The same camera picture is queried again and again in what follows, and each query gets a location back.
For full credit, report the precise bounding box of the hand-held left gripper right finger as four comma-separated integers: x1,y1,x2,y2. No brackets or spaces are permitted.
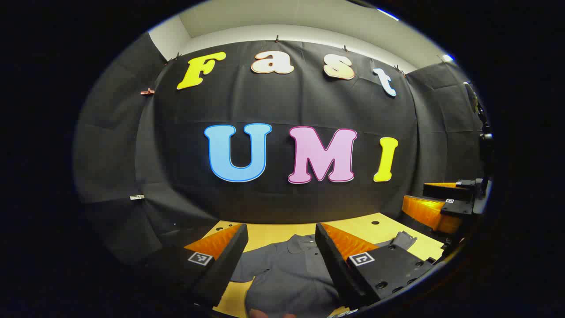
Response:
314,222,438,310

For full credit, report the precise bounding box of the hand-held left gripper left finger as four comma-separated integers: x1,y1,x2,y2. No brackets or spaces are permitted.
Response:
141,223,249,309

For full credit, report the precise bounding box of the black backdrop cloth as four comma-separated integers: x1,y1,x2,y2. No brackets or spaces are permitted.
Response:
73,33,490,265

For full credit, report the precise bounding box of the grey collared shirt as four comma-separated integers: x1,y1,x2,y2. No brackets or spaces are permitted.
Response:
230,231,418,318

